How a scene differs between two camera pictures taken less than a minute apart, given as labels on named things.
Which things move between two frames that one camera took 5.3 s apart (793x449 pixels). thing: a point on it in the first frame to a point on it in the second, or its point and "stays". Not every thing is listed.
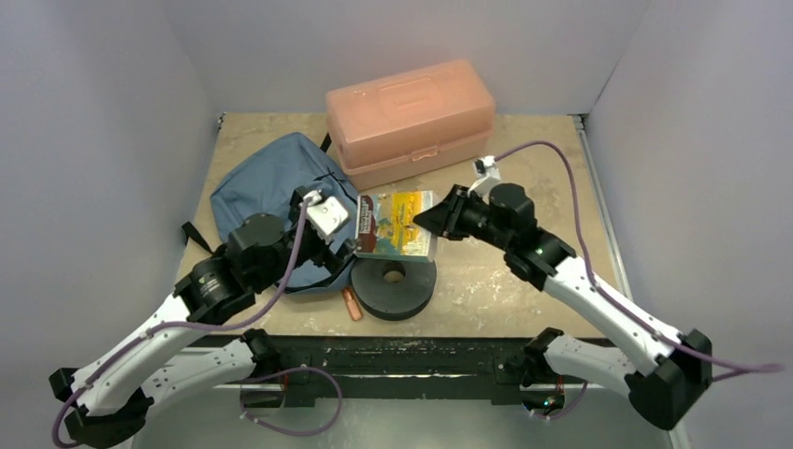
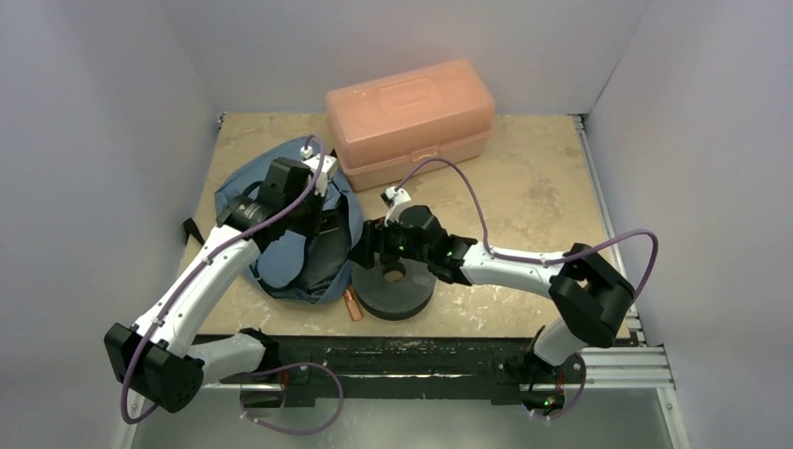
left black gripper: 329,257 to 310,227
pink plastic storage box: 400,127 stays
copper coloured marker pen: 353,303 stays
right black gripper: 457,212 to 377,239
